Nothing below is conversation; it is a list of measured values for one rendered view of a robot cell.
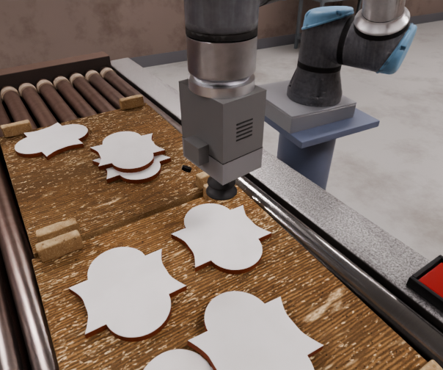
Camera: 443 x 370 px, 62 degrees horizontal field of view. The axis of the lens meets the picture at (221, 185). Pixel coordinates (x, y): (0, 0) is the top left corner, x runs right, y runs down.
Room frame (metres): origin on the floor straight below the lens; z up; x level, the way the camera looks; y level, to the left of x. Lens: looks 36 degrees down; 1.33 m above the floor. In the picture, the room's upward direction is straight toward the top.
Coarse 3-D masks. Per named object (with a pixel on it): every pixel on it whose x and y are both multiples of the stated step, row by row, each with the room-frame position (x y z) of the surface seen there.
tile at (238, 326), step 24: (216, 312) 0.26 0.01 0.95; (240, 312) 0.26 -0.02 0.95; (264, 312) 0.27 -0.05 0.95; (216, 336) 0.23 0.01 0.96; (240, 336) 0.23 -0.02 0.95; (264, 336) 0.23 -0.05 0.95; (288, 336) 0.23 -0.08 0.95; (216, 360) 0.20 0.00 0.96; (240, 360) 0.20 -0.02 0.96; (264, 360) 0.20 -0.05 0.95; (288, 360) 0.21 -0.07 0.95
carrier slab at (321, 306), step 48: (240, 192) 0.52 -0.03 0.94; (96, 240) 0.40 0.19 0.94; (144, 240) 0.40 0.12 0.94; (288, 240) 0.40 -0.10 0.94; (48, 288) 0.31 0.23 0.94; (192, 288) 0.31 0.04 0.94; (240, 288) 0.31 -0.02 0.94; (288, 288) 0.31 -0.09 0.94; (336, 288) 0.31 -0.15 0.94; (96, 336) 0.24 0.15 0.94; (192, 336) 0.24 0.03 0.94; (336, 336) 0.24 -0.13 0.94; (384, 336) 0.24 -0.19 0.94
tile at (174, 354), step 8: (168, 352) 0.22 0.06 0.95; (176, 352) 0.22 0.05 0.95; (184, 352) 0.22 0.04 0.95; (192, 352) 0.22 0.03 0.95; (152, 360) 0.21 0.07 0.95; (160, 360) 0.21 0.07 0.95; (168, 360) 0.21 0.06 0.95; (176, 360) 0.21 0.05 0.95; (184, 360) 0.21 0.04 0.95; (192, 360) 0.21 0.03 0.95; (200, 360) 0.21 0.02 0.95; (144, 368) 0.20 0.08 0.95; (152, 368) 0.20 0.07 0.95; (160, 368) 0.20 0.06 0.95; (168, 368) 0.20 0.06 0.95; (176, 368) 0.20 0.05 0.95; (184, 368) 0.20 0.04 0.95; (192, 368) 0.20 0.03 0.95; (200, 368) 0.20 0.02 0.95; (208, 368) 0.20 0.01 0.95
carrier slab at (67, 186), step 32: (96, 128) 0.76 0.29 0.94; (128, 128) 0.76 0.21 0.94; (160, 128) 0.76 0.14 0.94; (32, 160) 0.62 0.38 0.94; (64, 160) 0.62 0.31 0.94; (32, 192) 0.52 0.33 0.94; (64, 192) 0.52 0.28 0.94; (96, 192) 0.52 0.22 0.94; (128, 192) 0.52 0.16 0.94; (160, 192) 0.52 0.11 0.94; (192, 192) 0.52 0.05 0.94; (32, 224) 0.44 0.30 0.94; (96, 224) 0.44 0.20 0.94
